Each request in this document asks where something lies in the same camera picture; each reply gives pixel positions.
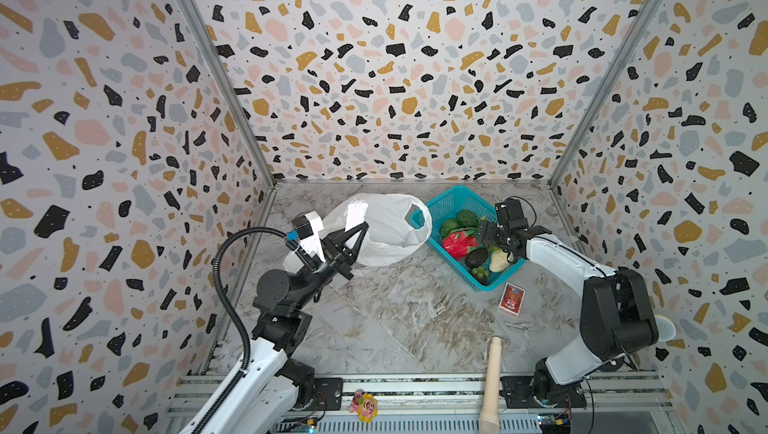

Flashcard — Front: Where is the left black corrugated cable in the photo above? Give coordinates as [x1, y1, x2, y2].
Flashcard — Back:
[190, 226, 301, 434]

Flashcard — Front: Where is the beige wooden rolling pin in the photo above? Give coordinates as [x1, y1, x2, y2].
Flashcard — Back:
[478, 336, 502, 434]

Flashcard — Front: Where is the dark green avocado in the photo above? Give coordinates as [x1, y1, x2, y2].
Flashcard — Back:
[456, 209, 479, 228]

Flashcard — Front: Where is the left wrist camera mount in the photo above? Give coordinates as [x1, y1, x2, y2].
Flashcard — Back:
[287, 211, 325, 261]

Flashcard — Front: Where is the teal plastic basket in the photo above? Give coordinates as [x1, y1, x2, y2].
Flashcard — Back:
[408, 186, 524, 292]

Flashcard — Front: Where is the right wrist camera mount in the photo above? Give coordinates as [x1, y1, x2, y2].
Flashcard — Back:
[495, 197, 529, 232]

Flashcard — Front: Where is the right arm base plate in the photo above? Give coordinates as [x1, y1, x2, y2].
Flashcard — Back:
[500, 375, 588, 409]

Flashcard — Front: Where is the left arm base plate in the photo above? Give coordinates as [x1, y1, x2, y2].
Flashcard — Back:
[257, 376, 344, 415]

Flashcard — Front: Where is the white mesh strainer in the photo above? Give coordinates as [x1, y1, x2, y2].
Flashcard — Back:
[654, 314, 677, 342]

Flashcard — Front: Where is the cream white fruit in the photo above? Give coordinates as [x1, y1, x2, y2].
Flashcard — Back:
[489, 250, 511, 273]

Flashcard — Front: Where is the green grapes bunch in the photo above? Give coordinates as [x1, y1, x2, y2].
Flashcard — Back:
[471, 266, 490, 286]

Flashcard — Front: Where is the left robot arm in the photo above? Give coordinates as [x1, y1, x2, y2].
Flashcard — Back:
[182, 217, 368, 433]

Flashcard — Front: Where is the pink yellow flower toy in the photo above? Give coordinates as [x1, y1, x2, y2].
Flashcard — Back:
[349, 389, 378, 424]

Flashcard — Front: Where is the green lime fruit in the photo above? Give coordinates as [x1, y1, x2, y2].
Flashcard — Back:
[439, 218, 461, 238]

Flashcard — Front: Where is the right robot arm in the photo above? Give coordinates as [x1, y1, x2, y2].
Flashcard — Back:
[479, 220, 660, 407]

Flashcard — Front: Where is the red card box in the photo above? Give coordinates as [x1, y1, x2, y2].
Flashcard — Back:
[499, 283, 525, 316]

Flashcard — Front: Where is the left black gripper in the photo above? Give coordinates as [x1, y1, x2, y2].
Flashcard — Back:
[292, 225, 366, 315]

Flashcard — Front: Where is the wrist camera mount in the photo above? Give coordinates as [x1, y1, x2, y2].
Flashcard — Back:
[495, 197, 529, 232]
[287, 211, 325, 261]

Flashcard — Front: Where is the white plastic bag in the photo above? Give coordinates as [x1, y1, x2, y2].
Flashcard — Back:
[320, 194, 432, 267]

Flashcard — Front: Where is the red dragon fruit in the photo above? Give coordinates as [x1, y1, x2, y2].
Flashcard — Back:
[442, 231, 478, 260]

